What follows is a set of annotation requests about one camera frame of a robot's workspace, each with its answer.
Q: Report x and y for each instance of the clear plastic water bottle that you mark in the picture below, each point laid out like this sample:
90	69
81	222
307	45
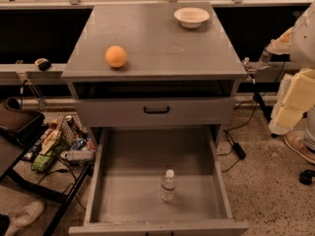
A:
168	185

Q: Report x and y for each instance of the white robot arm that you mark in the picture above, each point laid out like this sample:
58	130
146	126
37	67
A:
296	94

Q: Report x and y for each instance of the grey drawer cabinet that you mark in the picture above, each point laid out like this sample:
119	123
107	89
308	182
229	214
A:
164	59

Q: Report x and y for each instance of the closed grey middle drawer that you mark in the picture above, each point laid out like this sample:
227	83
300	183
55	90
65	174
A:
129	112

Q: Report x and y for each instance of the open grey bottom drawer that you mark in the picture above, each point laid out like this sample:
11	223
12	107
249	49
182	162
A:
124	199

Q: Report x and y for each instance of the lying plastic bottle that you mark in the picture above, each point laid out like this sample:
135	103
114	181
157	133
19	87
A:
77	155

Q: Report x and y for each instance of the water bottle on ledge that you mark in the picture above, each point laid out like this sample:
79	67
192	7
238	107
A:
265	58

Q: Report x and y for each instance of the orange fruit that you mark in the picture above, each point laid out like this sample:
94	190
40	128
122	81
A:
115	56

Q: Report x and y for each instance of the soda can in basket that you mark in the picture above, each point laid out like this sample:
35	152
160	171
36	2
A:
71	122

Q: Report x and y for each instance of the black power adapter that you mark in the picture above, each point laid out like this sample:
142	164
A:
239	150

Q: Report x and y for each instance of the white bowl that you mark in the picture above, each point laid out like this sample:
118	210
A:
191	17

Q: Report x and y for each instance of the black stand leg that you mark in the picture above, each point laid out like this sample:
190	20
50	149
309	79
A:
267	110

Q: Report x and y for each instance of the small black yellow device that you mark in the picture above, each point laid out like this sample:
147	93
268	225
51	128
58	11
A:
42	64

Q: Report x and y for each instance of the green snack bag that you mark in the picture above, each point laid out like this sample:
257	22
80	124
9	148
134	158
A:
43	161

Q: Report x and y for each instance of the black metal cart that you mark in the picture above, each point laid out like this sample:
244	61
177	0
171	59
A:
58	187

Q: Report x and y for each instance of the tan shoe right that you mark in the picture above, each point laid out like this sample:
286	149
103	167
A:
296	142

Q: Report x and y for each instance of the person leg light trousers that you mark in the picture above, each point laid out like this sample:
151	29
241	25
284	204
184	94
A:
309	135

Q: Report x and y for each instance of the black object on floor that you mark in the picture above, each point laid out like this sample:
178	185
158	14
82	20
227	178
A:
306	177

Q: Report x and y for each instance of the white sneaker bottom left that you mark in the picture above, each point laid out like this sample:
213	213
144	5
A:
16	221

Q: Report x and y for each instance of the black drawer handle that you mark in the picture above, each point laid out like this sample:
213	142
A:
154	111

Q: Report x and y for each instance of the wire basket of snacks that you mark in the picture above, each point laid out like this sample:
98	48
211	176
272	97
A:
60	137

